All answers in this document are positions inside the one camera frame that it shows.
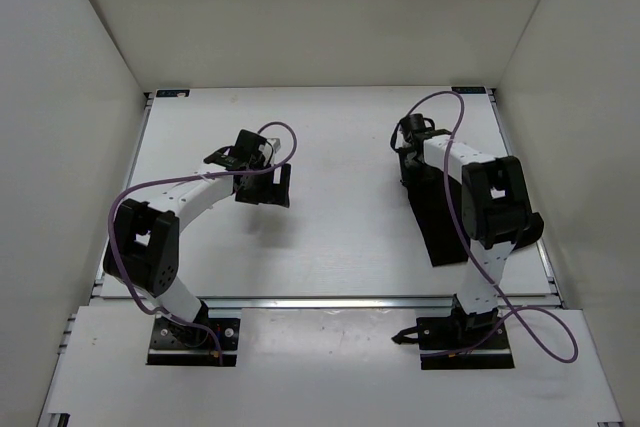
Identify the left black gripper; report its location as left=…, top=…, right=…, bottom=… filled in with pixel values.
left=236, top=159, right=292, bottom=207

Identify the black skirt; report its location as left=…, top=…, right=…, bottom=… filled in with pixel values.
left=405, top=165, right=468, bottom=267

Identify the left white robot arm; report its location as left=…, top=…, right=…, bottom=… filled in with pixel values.
left=103, top=129, right=291, bottom=351

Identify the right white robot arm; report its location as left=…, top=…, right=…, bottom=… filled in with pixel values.
left=391, top=114, right=544, bottom=350

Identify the right blue corner label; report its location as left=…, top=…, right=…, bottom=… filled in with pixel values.
left=451, top=86, right=487, bottom=95

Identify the blue corner label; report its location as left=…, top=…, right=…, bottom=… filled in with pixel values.
left=155, top=89, right=190, bottom=98
left=451, top=86, right=487, bottom=95

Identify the left blue corner label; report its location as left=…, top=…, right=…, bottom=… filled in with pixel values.
left=155, top=89, right=190, bottom=98

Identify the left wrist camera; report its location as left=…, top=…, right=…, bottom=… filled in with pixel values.
left=264, top=137, right=281, bottom=155

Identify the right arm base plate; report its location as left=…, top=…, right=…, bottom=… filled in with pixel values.
left=416, top=317, right=515, bottom=371

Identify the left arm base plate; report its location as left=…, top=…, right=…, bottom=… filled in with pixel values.
left=146, top=317, right=241, bottom=367

